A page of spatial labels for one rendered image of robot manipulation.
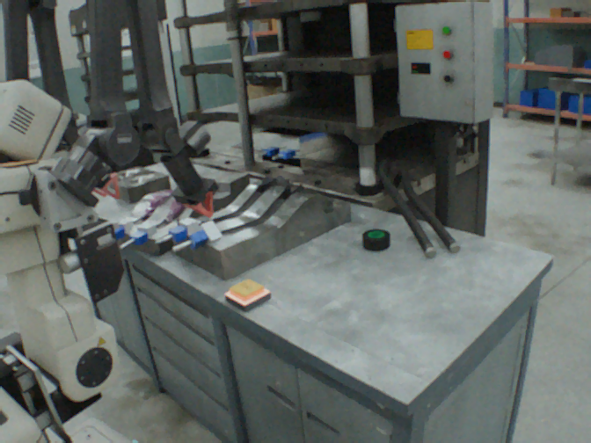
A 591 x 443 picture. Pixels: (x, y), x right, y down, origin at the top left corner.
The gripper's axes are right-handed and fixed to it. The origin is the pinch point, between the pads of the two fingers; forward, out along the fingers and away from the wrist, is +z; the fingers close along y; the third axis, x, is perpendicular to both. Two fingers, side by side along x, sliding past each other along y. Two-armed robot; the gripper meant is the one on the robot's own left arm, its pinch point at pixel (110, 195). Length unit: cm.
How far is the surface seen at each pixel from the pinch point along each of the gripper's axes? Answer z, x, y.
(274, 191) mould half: 21, -29, -35
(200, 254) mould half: 15.0, 3.1, -32.3
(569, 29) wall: 286, -644, -64
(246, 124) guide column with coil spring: 43, -86, 26
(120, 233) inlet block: 12.9, 4.6, 2.2
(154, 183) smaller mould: 32, -34, 36
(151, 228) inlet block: 13.8, -0.3, -8.6
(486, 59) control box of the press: 16, -95, -86
